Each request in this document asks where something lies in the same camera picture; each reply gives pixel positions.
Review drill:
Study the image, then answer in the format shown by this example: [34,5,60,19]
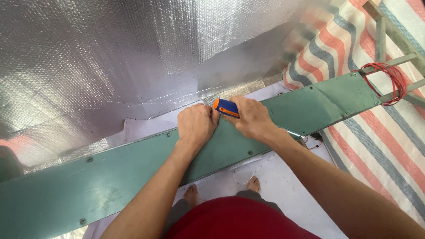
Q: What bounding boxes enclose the person's left hand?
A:
[177,102,220,145]

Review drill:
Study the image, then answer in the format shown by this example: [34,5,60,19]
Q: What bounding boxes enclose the person's right hand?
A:
[223,96,278,141]

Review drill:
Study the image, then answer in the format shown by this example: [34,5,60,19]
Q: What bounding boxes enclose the blue and orange utility knife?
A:
[213,98,240,119]

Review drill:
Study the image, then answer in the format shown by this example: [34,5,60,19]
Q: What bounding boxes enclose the white plastic floor sheet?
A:
[53,81,349,239]

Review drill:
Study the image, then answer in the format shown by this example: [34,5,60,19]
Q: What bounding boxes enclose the silver bubble foil insulation sheet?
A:
[0,0,332,175]

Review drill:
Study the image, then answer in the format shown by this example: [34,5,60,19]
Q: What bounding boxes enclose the green metal panel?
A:
[0,71,382,239]

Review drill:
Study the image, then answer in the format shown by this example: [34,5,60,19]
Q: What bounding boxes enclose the striped red blue white tarpaulin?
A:
[283,0,425,229]

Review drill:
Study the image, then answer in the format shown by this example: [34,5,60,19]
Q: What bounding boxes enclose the thin white cord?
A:
[232,153,276,185]

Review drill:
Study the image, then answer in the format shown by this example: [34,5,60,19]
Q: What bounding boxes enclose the red and black wires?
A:
[304,133,324,150]

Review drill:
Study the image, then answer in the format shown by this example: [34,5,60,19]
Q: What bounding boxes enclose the red wire coil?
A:
[353,62,408,107]

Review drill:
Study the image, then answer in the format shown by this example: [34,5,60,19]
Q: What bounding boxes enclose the grey metal ladder frame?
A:
[359,0,425,108]

